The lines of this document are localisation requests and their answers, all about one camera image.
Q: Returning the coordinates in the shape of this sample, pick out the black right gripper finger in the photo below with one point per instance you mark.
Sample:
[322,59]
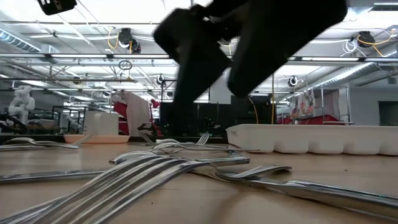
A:
[280,37]
[192,56]

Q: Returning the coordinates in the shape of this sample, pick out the silver fork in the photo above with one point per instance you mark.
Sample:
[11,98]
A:
[124,186]
[147,139]
[84,139]
[203,139]

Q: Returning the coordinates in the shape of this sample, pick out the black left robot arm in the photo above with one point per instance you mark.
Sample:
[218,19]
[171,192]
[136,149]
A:
[57,6]

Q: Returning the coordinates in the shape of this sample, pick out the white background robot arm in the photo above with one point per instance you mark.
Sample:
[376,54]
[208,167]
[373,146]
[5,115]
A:
[21,102]

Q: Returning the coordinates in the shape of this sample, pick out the red round object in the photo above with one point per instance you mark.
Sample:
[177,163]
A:
[155,103]

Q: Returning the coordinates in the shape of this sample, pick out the white draped cover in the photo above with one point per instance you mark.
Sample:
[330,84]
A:
[138,112]

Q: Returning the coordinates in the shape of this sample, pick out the black equipment cabinet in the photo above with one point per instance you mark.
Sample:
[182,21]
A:
[248,112]

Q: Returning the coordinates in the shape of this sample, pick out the red tilted bin shelf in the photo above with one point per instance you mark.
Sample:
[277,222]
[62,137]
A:
[119,109]

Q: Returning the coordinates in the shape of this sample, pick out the white plastic cutlery tray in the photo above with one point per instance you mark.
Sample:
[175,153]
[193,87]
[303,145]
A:
[311,137]

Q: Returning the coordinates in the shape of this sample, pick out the long overhead light bar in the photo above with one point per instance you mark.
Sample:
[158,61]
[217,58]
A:
[77,56]

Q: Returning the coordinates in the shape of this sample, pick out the peach ceramic saucer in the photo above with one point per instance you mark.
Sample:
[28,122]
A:
[96,139]

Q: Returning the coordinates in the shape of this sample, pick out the silver ventilation duct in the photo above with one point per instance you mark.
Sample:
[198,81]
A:
[348,74]
[15,40]

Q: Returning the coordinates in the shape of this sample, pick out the dark wall screen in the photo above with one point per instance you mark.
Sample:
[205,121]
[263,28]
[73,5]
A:
[388,113]

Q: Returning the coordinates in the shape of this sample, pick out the black background rig frame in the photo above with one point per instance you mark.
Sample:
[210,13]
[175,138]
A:
[53,119]

